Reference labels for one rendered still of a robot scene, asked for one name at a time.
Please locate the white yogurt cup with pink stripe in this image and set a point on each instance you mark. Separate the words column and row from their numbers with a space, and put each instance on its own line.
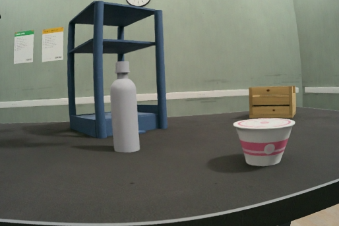
column 264, row 140

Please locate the blue shelving unit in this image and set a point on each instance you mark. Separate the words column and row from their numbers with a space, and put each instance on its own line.
column 101, row 13

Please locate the grey bottle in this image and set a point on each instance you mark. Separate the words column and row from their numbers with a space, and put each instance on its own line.
column 123, row 97

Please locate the small wooden crate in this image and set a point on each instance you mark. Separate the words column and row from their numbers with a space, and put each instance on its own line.
column 272, row 107

